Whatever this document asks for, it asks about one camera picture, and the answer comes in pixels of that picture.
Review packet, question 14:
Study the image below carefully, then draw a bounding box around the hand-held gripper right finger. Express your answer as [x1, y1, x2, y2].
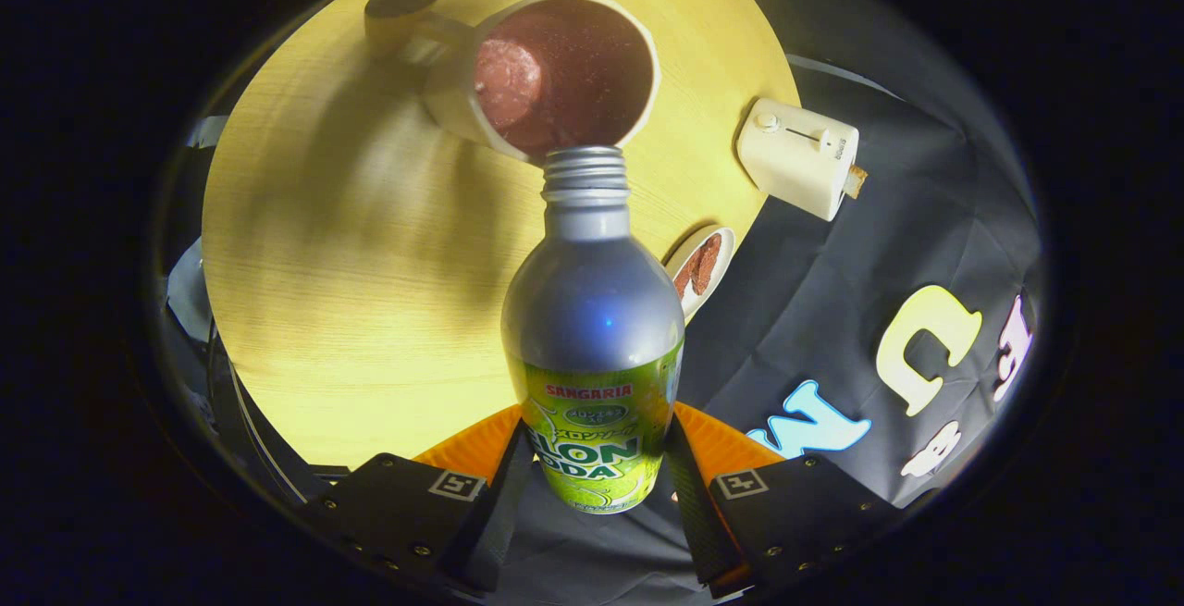
[662, 402, 903, 600]

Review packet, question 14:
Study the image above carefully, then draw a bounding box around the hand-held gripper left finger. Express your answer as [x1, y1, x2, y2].
[303, 404, 536, 598]

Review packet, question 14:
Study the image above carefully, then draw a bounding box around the silver green label juice bottle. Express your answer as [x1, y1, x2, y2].
[500, 145, 686, 515]

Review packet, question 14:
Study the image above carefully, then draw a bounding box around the beige wooden-handled cup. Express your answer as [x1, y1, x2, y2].
[364, 0, 661, 166]

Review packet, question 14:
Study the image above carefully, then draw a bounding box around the white oval plate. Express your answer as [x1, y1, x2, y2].
[663, 225, 736, 320]

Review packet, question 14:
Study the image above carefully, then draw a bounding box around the wooden table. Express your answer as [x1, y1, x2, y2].
[201, 0, 801, 470]

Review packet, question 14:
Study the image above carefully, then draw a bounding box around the white toaster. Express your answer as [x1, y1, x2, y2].
[736, 97, 861, 222]

